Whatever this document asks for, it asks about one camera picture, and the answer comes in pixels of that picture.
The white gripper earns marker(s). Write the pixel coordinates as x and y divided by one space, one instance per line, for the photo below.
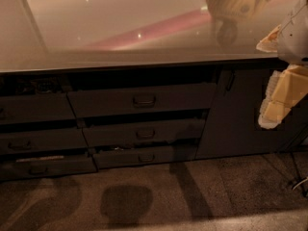
295 38

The dark grey drawer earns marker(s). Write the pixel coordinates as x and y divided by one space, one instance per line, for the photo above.
44 140
145 156
51 166
154 131
88 103
34 108

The dark grey cabinet door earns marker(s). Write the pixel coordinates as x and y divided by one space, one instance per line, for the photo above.
232 127

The dark counter cabinet frame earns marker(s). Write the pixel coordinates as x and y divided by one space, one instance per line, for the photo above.
111 78

